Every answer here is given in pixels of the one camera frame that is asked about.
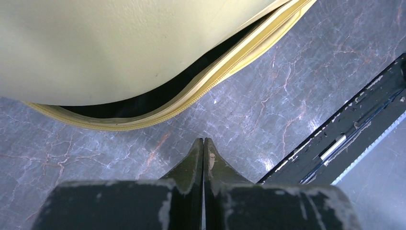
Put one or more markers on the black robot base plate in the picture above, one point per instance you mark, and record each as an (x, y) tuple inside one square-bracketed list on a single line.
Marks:
[(340, 142)]

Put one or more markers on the yellow hard-shell suitcase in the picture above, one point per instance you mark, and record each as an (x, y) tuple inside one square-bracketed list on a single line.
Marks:
[(128, 64)]

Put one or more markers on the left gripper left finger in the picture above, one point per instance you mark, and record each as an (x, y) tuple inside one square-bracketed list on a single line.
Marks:
[(182, 196)]

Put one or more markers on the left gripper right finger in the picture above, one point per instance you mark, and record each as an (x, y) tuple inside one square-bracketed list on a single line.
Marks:
[(222, 211)]

